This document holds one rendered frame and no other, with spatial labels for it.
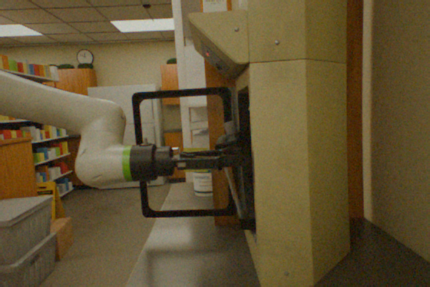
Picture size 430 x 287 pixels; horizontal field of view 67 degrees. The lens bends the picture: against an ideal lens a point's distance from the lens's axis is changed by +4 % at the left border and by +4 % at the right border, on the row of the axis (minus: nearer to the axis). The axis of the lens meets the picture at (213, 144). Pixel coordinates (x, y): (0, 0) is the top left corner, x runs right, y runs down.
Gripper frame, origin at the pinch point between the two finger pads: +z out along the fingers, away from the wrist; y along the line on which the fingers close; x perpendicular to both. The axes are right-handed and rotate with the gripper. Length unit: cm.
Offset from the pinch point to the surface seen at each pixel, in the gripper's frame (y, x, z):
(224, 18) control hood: -15.2, -29.6, -2.5
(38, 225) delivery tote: 173, 73, -148
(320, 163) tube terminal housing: -11.2, 0.7, 16.9
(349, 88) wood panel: 22.0, -16.2, 37.9
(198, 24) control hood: -15.2, -28.8, -7.6
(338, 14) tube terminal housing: -4.5, -31.5, 23.4
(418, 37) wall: 2, -26, 45
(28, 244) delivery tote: 160, 83, -148
